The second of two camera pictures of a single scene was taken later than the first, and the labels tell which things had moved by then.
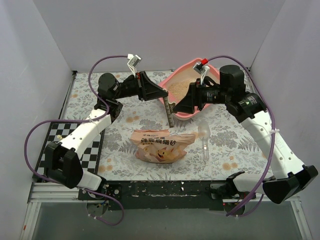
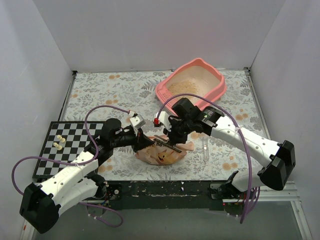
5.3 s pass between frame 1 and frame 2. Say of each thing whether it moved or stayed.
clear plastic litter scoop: stayed
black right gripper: moved
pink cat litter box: stayed
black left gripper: moved
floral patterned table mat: stayed
